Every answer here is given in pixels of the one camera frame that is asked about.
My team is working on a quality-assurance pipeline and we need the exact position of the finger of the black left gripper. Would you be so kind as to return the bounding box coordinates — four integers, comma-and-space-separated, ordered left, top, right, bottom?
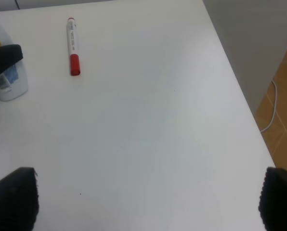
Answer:
0, 44, 24, 96

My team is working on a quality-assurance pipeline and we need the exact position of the white bottle blue label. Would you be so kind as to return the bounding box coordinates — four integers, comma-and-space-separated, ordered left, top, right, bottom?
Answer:
0, 25, 28, 102

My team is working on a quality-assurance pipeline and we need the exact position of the red capped white marker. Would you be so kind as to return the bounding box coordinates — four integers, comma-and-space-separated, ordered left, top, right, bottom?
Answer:
66, 17, 80, 76

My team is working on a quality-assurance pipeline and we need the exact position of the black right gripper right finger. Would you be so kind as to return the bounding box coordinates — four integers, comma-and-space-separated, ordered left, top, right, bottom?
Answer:
258, 167, 287, 231

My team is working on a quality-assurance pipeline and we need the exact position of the white cable on floor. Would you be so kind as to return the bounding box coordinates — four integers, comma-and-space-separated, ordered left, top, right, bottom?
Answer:
260, 80, 278, 133

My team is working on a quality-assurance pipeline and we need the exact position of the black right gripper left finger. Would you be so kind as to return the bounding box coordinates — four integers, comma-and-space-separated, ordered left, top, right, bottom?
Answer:
0, 167, 39, 231

